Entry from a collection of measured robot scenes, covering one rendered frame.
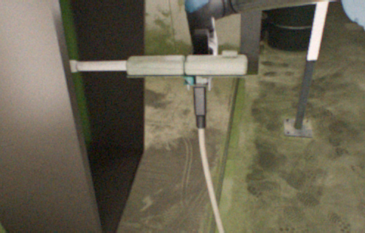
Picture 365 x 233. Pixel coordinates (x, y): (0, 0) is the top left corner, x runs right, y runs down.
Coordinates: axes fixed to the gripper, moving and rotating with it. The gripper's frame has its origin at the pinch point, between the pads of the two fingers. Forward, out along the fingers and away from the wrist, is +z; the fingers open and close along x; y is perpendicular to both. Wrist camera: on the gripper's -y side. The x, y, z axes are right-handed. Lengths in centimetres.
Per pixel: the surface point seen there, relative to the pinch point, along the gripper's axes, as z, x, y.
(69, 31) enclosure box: -38, 54, -3
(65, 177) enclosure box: 20.0, 32.1, 18.2
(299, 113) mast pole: -114, -64, 81
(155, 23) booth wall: -207, 58, 36
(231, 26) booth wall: -198, -15, 38
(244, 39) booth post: -198, -27, 51
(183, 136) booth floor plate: -105, 22, 98
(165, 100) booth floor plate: -154, 44, 93
